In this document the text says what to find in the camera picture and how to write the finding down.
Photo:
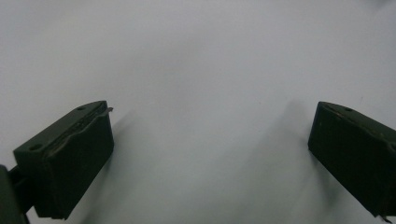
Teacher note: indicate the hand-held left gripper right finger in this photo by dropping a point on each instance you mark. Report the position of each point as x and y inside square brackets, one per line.
[355, 155]

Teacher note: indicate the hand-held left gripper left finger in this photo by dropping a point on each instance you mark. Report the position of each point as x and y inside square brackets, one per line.
[71, 161]

